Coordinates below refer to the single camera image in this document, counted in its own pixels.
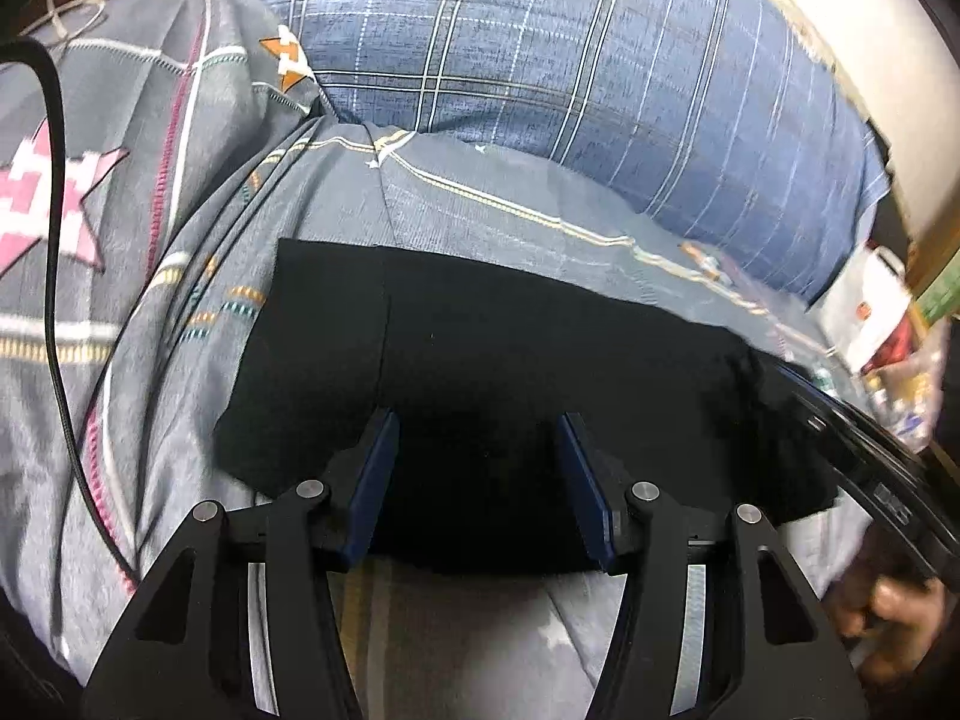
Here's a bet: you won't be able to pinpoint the blue plaid pillow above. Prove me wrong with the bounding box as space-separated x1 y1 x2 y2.
221 0 890 308

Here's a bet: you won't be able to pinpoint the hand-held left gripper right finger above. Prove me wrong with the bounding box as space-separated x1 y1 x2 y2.
555 411 871 720

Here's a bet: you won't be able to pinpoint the thin white wire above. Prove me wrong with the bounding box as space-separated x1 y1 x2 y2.
41 0 107 42

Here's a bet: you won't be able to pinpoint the black pants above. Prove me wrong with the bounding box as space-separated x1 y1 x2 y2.
214 236 841 575

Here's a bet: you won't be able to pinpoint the green box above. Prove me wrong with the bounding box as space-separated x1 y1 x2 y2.
910 270 955 328

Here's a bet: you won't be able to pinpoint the pile of colourful packets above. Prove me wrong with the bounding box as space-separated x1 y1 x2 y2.
861 330 947 455

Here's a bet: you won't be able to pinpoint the black cable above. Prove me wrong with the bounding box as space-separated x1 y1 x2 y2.
0 37 143 578

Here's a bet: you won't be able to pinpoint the person's right hand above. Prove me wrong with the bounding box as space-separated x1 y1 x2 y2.
825 570 950 687

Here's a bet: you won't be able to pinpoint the white plastic bag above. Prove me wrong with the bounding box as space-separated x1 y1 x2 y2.
817 246 913 374

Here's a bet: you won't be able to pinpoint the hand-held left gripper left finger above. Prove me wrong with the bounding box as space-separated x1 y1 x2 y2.
81 409 401 720

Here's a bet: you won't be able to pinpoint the grey patterned quilt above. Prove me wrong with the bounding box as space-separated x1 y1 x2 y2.
0 0 871 720

